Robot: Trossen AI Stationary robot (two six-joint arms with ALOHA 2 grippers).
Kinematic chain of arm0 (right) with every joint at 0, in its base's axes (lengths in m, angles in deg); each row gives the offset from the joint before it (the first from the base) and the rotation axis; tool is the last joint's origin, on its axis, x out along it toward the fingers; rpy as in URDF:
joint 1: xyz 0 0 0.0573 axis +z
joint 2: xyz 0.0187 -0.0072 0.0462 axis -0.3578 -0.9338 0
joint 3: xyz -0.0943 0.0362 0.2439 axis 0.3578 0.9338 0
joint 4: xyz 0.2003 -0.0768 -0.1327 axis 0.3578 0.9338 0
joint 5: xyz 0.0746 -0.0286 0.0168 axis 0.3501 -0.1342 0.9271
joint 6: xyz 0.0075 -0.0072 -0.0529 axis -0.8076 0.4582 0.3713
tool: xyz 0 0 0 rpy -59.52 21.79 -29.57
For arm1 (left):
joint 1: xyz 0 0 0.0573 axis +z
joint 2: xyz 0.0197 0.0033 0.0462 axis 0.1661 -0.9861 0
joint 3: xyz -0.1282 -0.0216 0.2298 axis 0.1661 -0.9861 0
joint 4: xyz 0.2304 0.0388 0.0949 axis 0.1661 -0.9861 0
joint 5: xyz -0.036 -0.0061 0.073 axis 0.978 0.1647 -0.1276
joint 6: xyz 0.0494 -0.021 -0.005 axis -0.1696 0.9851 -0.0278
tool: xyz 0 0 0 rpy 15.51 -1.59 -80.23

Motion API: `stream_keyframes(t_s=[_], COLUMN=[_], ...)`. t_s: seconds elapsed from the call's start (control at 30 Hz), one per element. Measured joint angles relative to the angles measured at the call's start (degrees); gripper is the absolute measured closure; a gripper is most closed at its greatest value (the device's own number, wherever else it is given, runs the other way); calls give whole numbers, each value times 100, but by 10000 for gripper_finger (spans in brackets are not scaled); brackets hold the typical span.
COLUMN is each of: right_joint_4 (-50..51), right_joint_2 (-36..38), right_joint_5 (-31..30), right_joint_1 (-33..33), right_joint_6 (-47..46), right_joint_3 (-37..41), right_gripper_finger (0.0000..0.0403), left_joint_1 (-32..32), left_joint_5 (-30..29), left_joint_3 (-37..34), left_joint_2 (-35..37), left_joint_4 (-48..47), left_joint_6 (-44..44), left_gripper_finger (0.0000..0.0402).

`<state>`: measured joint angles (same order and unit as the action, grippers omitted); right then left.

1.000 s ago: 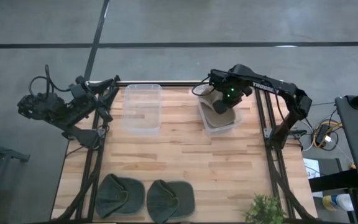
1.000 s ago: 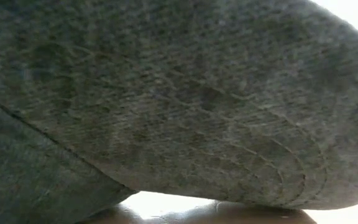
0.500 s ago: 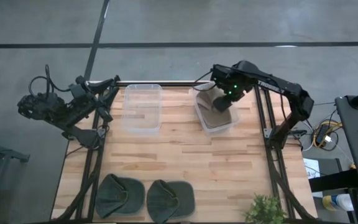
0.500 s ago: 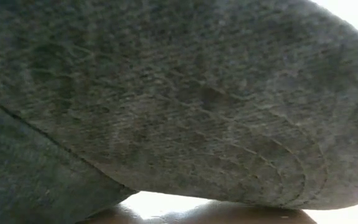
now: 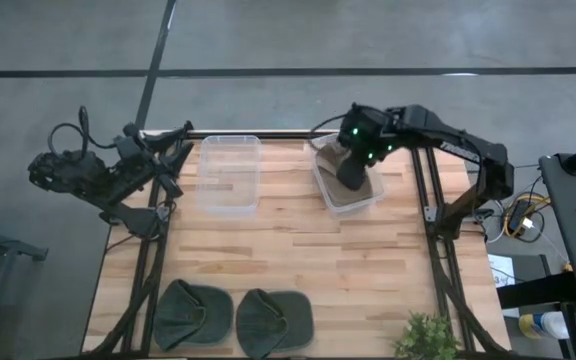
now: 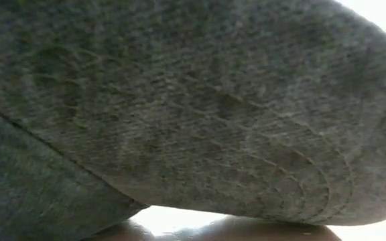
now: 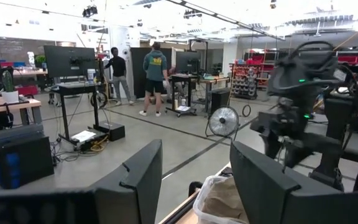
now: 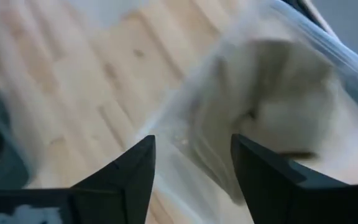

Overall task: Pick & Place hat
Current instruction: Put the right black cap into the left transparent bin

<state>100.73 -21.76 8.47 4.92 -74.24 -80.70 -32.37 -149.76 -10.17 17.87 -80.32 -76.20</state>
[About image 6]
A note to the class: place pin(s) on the olive green hat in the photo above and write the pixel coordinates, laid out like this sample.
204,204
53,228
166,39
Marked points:
193,110

